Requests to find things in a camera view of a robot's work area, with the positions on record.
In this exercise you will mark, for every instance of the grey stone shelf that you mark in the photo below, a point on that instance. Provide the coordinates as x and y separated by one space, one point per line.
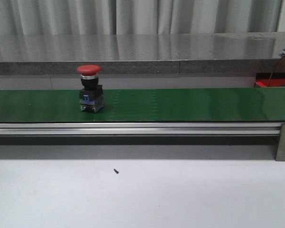
257 52

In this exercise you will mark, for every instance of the white pleated curtain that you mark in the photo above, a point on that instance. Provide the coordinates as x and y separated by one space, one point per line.
120 17

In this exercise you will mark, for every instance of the green conveyor belt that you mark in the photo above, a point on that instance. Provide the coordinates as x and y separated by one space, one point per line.
146 105

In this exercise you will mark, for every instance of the red plastic tray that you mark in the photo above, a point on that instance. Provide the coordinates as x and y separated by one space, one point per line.
277 80

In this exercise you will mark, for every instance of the aluminium conveyor side rail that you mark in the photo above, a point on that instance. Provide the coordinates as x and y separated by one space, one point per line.
212 128

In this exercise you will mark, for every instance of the red mushroom push button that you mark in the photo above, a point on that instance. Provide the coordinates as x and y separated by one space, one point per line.
91 96

